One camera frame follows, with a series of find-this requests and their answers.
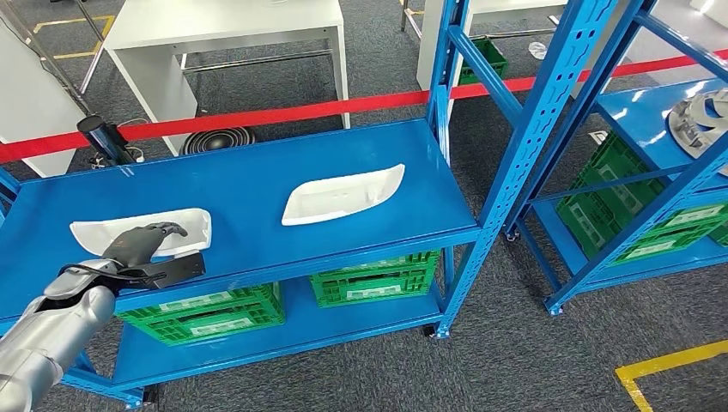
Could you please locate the white plastic shell part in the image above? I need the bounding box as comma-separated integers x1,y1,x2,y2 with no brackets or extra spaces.
281,163,406,227
69,208,213,258

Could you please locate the blue metal shelf rack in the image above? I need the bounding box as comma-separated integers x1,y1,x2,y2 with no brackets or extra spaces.
503,0,728,317
0,0,621,410

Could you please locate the silver cast metal part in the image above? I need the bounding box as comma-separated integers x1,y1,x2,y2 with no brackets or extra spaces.
666,88,728,178

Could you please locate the red barrier belt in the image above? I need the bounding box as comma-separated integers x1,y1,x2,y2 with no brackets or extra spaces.
0,48,728,165

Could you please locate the black ribbed stanchion base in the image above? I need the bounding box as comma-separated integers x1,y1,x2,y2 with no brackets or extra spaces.
179,125,257,156

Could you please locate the white cabinet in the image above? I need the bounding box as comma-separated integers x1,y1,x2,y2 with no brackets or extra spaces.
416,0,570,92
0,16,87,179

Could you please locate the white table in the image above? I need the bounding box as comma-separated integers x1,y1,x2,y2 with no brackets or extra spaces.
104,0,351,155

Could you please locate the yellow floor tape outline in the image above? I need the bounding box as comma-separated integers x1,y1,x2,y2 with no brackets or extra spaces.
614,339,728,412

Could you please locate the black stanchion post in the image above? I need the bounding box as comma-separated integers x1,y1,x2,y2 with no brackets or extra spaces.
76,115,137,167

